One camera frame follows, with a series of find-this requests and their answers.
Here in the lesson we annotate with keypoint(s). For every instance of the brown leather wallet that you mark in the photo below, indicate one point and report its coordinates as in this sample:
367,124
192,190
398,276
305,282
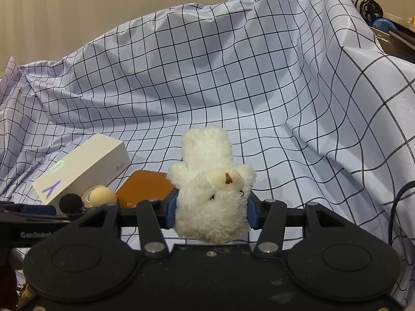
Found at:
142,184

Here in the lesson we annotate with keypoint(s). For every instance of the white plush toy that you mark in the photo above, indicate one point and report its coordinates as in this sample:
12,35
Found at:
210,207

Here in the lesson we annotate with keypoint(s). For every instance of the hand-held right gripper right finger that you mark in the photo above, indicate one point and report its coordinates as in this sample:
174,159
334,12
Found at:
253,212

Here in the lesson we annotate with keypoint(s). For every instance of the black white striped cloth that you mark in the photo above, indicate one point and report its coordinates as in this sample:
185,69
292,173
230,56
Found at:
368,9

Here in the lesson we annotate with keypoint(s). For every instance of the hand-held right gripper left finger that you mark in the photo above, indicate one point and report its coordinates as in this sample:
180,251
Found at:
172,210

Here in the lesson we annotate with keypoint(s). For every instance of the blue round item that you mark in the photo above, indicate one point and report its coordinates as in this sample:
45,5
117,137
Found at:
382,24

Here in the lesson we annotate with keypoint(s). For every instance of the teal microphone beige foam head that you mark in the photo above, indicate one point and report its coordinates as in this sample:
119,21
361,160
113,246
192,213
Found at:
103,196

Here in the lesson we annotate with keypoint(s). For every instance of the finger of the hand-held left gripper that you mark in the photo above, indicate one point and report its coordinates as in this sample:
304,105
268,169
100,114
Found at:
37,210

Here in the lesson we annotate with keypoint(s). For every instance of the checked light purple cloth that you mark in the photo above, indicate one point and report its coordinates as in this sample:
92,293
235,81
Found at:
259,87

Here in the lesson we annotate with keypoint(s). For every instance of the white cardboard box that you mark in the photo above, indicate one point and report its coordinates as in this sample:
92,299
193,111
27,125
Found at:
87,162

